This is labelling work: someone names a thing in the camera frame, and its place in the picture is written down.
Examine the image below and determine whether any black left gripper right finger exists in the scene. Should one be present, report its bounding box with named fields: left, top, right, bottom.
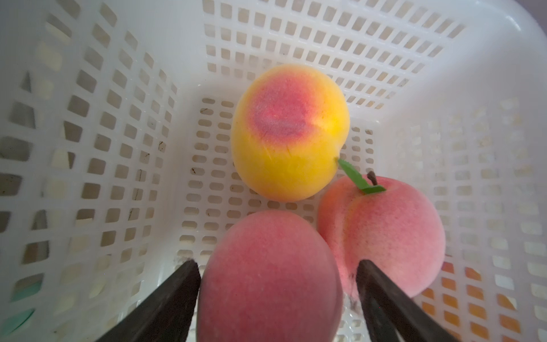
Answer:
left=356, top=260, right=457, bottom=341

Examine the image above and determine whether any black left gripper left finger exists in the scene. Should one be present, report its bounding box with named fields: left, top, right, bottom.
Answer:
left=99, top=259, right=201, bottom=341

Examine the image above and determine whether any small pink peach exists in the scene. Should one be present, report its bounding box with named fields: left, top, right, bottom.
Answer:
left=317, top=160, right=446, bottom=301

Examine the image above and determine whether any pink peach with leaf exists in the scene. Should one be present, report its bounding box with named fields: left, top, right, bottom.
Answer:
left=196, top=210, right=343, bottom=341

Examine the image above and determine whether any yellow peach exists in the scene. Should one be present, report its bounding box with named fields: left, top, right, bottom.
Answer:
left=230, top=64, right=350, bottom=202

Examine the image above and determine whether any white plastic basket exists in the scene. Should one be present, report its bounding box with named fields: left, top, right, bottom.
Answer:
left=1, top=1, right=546, bottom=341

